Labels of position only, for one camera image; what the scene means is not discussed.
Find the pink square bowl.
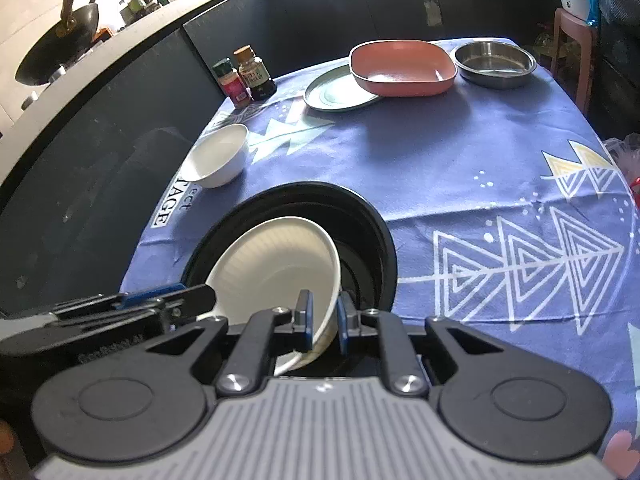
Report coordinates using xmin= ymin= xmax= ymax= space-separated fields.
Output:
xmin=348 ymin=40 xmax=458 ymax=98

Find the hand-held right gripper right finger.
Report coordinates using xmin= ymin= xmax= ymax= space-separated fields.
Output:
xmin=336 ymin=292 xmax=501 ymax=396

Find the dark kitchen counter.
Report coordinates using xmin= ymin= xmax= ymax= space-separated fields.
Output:
xmin=0 ymin=0 xmax=501 ymax=321

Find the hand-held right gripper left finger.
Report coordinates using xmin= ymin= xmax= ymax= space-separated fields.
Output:
xmin=145 ymin=289 xmax=315 ymax=397

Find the large white bowl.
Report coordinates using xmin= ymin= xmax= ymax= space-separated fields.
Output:
xmin=204 ymin=216 xmax=342 ymax=377

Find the small white bowl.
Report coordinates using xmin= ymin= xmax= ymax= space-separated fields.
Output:
xmin=188 ymin=123 xmax=250 ymax=189

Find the green cap spice jar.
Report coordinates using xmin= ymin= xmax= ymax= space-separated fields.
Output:
xmin=212 ymin=57 xmax=251 ymax=109

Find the clear plastic bag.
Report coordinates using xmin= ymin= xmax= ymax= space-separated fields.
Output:
xmin=602 ymin=132 xmax=640 ymax=201

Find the green round plate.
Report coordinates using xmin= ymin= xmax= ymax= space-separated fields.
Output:
xmin=303 ymin=64 xmax=383 ymax=113

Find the brown cap sauce bottle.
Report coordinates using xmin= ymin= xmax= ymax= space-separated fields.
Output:
xmin=232 ymin=45 xmax=278 ymax=101

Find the black wok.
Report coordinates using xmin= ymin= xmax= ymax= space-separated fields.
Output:
xmin=14 ymin=0 xmax=101 ymax=87

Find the pink plastic stool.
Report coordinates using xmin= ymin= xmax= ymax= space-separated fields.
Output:
xmin=550 ymin=8 xmax=601 ymax=116

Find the stainless steel bowl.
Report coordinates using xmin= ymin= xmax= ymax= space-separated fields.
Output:
xmin=449 ymin=38 xmax=537 ymax=90

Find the black bowl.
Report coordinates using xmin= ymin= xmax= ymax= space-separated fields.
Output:
xmin=180 ymin=181 xmax=399 ymax=378

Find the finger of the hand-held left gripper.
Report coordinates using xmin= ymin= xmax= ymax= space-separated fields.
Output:
xmin=52 ymin=282 xmax=188 ymax=317
xmin=45 ymin=284 xmax=219 ymax=332

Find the blue printed tablecloth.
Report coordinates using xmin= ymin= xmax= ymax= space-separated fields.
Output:
xmin=121 ymin=37 xmax=640 ymax=480

